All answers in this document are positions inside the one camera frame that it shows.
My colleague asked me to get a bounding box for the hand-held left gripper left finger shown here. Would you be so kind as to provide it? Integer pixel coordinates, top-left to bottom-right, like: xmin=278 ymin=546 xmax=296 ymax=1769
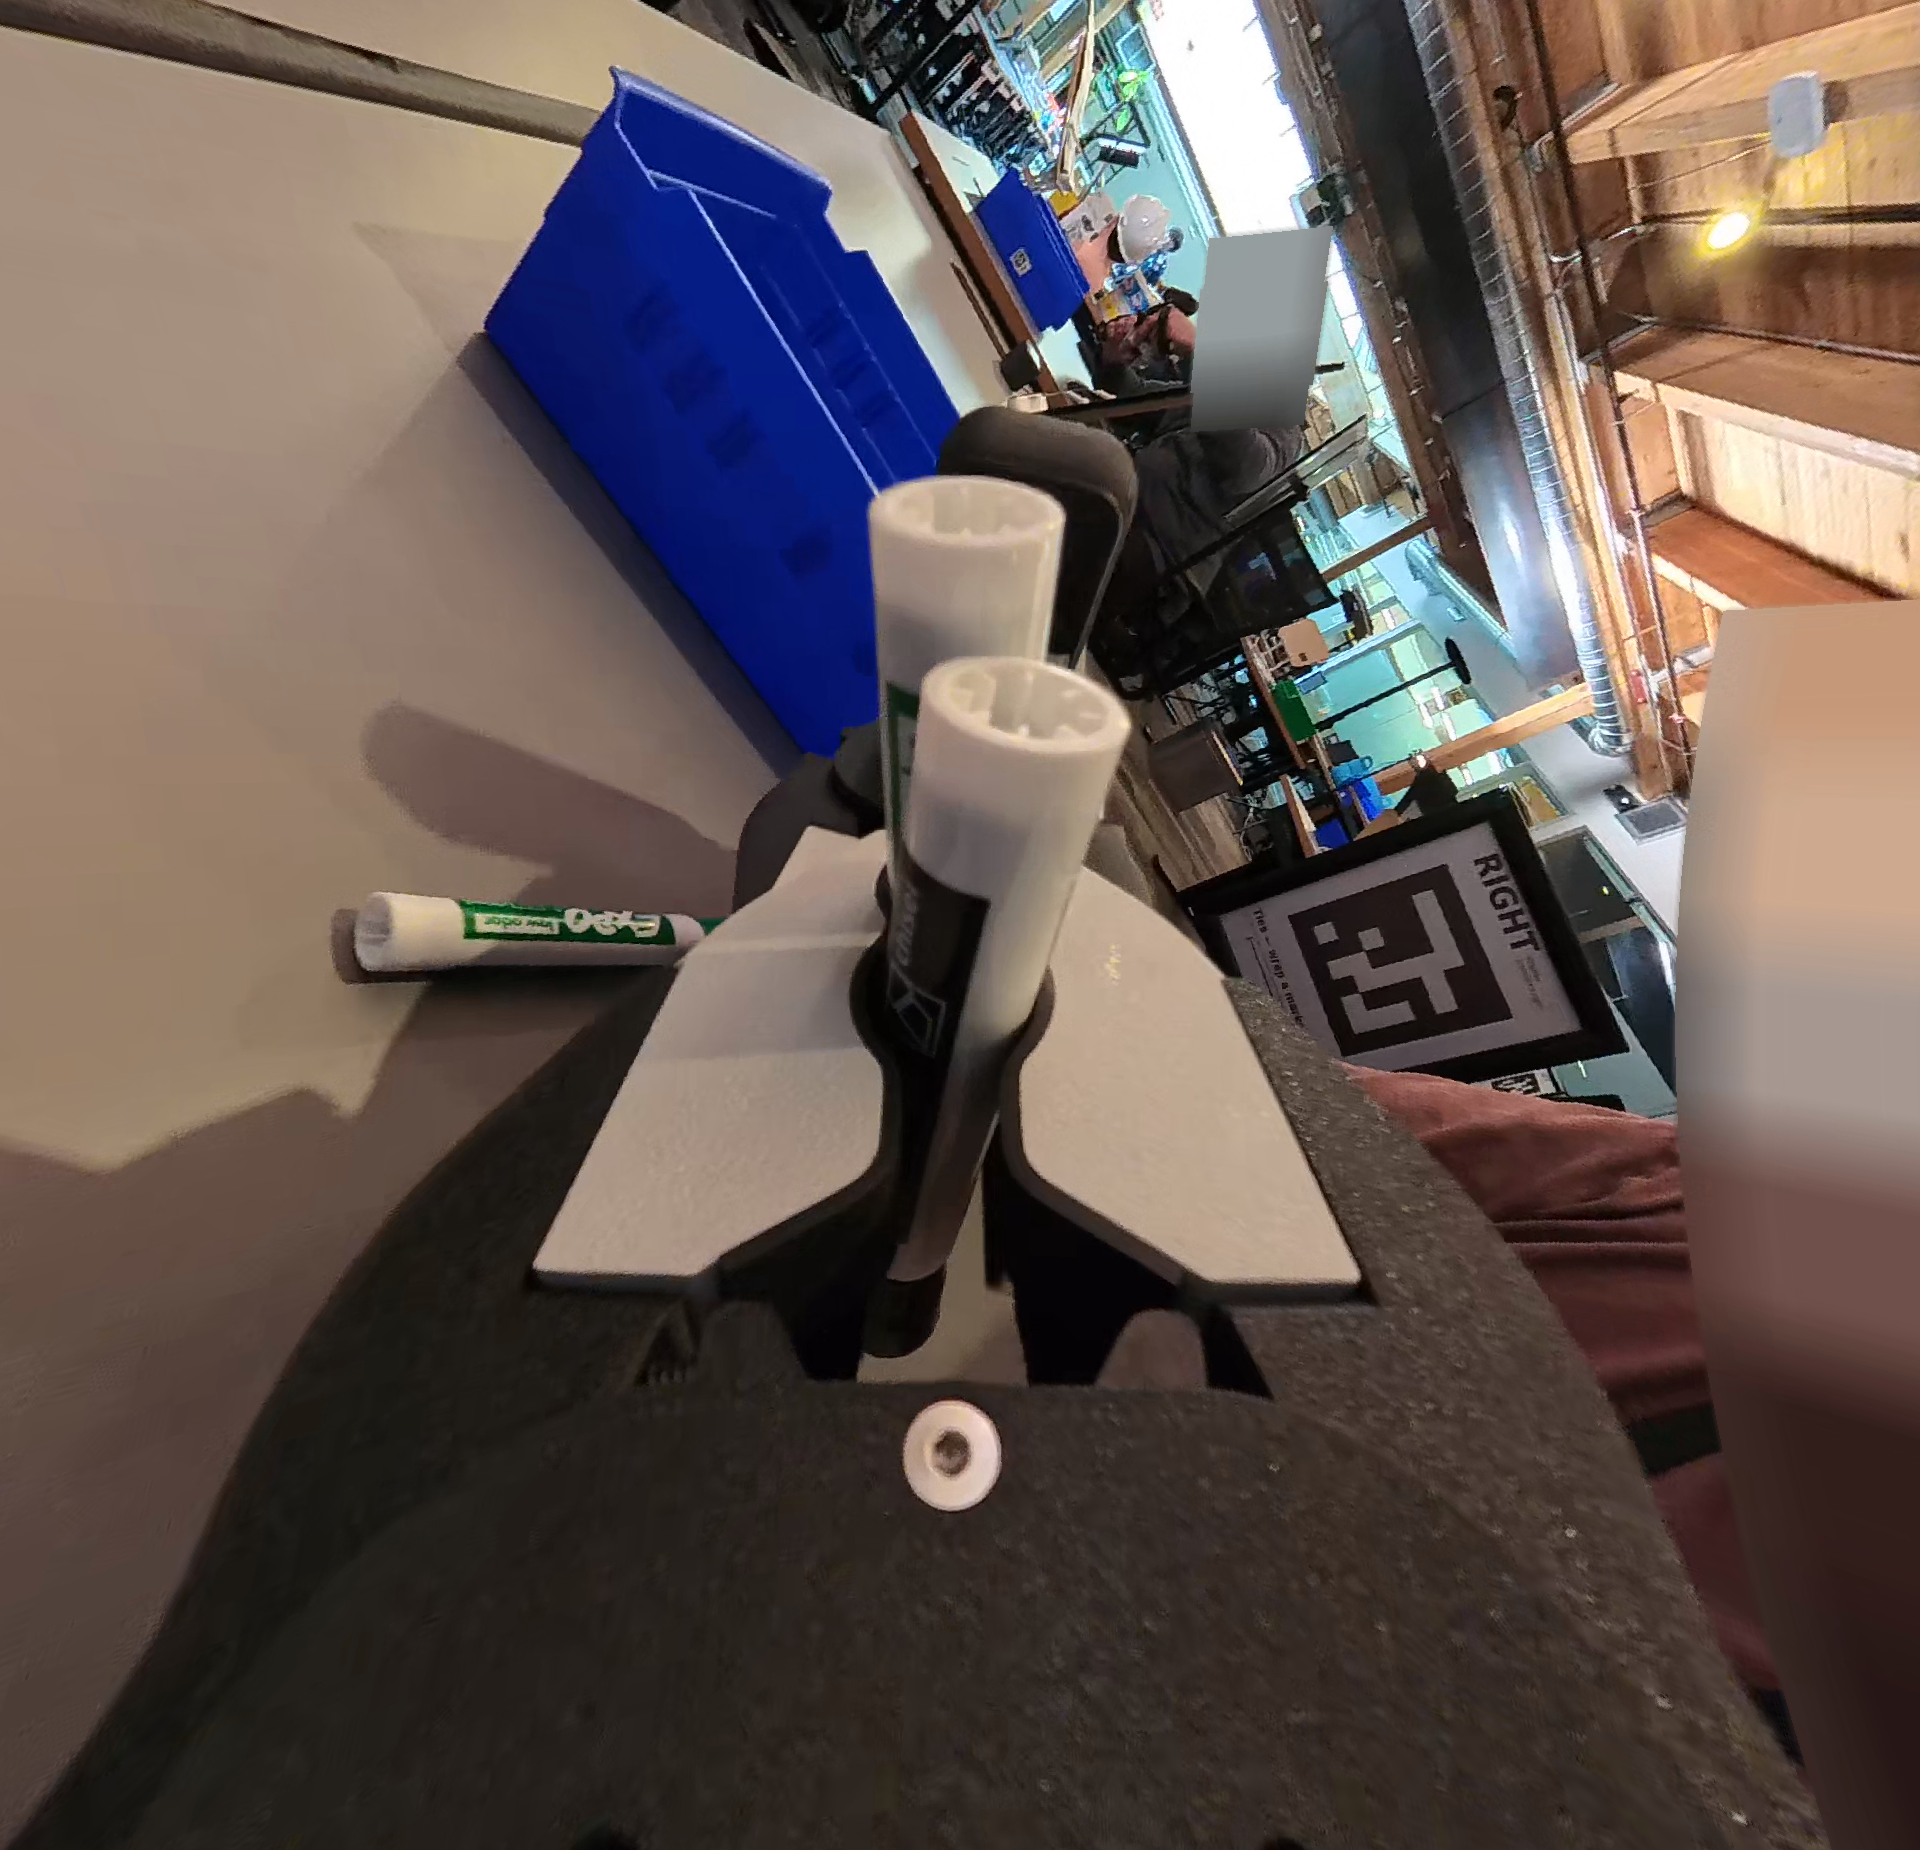
xmin=531 ymin=822 xmax=905 ymax=1302

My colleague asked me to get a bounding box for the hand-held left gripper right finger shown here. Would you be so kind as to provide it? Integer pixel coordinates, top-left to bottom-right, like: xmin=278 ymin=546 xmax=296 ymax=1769
xmin=994 ymin=831 xmax=1367 ymax=1311

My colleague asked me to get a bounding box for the green dry-erase marker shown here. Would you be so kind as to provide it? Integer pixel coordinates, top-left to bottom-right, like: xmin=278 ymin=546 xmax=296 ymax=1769
xmin=330 ymin=892 xmax=721 ymax=982
xmin=869 ymin=472 xmax=1070 ymax=892

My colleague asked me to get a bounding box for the black dry-erase marker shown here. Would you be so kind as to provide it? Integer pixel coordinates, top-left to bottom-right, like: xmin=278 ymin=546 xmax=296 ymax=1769
xmin=864 ymin=656 xmax=1135 ymax=1356

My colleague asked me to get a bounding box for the black framed tag sign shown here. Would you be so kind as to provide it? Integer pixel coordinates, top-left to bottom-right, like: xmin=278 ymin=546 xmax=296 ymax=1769
xmin=1183 ymin=788 xmax=1630 ymax=1087

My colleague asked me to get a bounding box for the maroon shirt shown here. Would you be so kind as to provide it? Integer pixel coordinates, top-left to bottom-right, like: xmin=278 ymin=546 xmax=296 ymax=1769
xmin=1340 ymin=1061 xmax=1788 ymax=1733

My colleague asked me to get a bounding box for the black office chair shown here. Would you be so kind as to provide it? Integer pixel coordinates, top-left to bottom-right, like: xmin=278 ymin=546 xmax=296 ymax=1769
xmin=1102 ymin=501 xmax=1328 ymax=705

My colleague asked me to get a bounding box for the black mesh chair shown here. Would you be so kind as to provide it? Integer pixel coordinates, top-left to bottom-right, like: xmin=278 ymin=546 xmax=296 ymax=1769
xmin=937 ymin=405 xmax=1142 ymax=672

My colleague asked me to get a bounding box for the blue plastic bin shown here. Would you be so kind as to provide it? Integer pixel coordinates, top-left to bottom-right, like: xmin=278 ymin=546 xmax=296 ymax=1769
xmin=971 ymin=169 xmax=1096 ymax=335
xmin=483 ymin=68 xmax=962 ymax=759

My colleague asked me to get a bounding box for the silver air duct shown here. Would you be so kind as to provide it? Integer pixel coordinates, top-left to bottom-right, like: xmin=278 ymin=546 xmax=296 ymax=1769
xmin=1482 ymin=351 xmax=1642 ymax=759

